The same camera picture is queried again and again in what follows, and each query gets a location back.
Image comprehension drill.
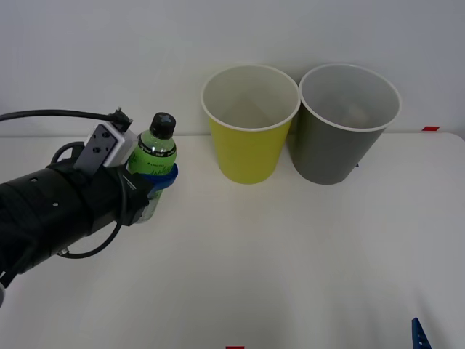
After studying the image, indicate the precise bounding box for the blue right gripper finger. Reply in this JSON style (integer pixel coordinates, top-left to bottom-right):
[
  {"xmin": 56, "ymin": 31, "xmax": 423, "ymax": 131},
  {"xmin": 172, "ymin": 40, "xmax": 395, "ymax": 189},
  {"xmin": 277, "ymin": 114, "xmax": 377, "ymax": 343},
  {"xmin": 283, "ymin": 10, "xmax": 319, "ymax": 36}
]
[{"xmin": 411, "ymin": 317, "xmax": 432, "ymax": 349}]

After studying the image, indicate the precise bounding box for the grey plastic waste bin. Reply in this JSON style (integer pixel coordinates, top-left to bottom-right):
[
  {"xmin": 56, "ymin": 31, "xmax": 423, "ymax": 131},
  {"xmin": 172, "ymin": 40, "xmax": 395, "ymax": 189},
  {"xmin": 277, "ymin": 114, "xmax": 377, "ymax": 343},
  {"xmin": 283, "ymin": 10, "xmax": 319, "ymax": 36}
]
[{"xmin": 288, "ymin": 63, "xmax": 403, "ymax": 186}]

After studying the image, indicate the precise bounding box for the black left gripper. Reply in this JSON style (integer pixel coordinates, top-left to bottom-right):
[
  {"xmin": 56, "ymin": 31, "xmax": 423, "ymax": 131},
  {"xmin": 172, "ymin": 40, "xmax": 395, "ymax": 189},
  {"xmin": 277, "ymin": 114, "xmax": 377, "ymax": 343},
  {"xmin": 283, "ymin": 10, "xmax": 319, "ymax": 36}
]
[{"xmin": 90, "ymin": 164, "xmax": 180, "ymax": 227}]

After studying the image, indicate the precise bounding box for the yellow-green plastic waste bin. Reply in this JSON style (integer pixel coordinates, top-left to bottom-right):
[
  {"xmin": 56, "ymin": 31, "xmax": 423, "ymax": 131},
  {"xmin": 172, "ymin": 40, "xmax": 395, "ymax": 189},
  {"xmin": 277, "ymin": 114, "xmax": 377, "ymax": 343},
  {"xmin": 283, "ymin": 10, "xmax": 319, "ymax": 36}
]
[{"xmin": 200, "ymin": 64, "xmax": 302, "ymax": 185}]

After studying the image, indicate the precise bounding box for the green bottle with black cap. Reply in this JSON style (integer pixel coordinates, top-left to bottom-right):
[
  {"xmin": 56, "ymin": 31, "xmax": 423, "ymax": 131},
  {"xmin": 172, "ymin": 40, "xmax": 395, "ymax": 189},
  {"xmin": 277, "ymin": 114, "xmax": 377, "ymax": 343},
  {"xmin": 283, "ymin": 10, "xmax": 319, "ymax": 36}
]
[{"xmin": 126, "ymin": 111, "xmax": 179, "ymax": 223}]

